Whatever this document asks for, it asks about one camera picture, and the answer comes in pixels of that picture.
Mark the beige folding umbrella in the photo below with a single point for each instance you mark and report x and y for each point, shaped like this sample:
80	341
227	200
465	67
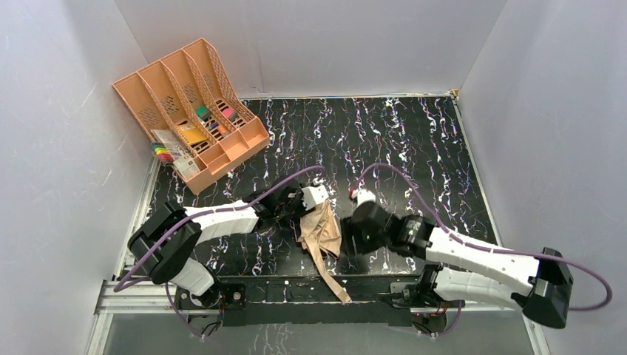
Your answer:
321	237

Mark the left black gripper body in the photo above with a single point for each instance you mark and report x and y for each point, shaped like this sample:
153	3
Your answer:
294	209

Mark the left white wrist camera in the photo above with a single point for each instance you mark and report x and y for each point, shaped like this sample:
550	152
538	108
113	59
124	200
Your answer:
313	196

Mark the yellow notepad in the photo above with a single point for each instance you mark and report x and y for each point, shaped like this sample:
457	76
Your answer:
191	134

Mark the pink eraser block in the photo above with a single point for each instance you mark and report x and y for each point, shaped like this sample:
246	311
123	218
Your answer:
230	114

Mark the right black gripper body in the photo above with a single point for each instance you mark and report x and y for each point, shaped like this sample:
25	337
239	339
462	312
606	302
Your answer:
349	231

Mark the green eraser block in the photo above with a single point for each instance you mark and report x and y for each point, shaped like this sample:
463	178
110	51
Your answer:
203	113

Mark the colourful marker set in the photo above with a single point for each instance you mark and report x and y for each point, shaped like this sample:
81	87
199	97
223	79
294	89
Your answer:
162	153

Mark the white paper card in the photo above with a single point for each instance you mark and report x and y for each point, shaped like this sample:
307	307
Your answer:
167	138

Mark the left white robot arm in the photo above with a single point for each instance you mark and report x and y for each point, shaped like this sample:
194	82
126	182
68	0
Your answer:
164	244

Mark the orange plastic file organizer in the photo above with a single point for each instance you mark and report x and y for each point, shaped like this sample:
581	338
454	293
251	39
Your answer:
167	92

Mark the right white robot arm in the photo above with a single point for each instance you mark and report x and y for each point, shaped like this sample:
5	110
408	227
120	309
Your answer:
464	269

